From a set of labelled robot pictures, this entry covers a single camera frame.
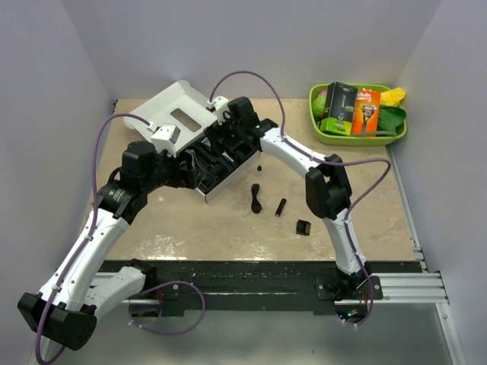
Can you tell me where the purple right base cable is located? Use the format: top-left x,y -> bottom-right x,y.
340,265 -> 384,328

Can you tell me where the black cylindrical battery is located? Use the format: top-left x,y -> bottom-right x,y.
275,198 -> 287,217

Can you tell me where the white clipper kit box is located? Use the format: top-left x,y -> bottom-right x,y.
123,81 -> 260,203

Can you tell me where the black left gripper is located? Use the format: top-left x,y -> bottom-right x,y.
143,146 -> 205,193

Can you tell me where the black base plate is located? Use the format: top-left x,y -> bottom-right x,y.
94,258 -> 423,317

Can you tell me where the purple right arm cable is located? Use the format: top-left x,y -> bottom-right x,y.
209,70 -> 392,275

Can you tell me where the black razor box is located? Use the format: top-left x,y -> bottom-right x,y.
320,81 -> 358,135

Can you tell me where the green plastic basket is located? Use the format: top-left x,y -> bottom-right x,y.
309,84 -> 407,147

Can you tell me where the yellow cloth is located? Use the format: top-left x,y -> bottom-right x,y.
380,87 -> 406,107

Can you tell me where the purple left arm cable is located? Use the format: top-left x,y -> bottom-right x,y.
34,113 -> 153,365

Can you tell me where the aluminium rail frame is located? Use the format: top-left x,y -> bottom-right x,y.
90,272 -> 449,304

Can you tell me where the orange razor package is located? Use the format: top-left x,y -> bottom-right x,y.
351,89 -> 380,137

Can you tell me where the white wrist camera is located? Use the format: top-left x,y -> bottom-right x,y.
207,96 -> 229,125
150,124 -> 180,157

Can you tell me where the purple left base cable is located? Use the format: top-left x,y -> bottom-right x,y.
128,280 -> 206,335

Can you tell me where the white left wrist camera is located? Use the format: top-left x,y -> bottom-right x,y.
150,124 -> 180,157

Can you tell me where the black comb attachment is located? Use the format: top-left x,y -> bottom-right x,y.
295,220 -> 311,236

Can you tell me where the green leaf item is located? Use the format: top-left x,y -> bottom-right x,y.
377,106 -> 406,132

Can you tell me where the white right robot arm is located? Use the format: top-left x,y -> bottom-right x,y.
207,97 -> 366,299

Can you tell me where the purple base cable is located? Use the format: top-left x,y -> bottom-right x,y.
128,280 -> 206,335
340,265 -> 384,328

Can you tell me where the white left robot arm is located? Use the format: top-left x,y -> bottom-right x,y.
18,141 -> 197,351

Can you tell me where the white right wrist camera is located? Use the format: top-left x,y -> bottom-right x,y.
207,96 -> 229,125

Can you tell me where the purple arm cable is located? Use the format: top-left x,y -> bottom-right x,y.
209,70 -> 392,275
34,113 -> 153,365

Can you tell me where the black power cable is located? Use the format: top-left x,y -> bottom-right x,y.
250,182 -> 263,215

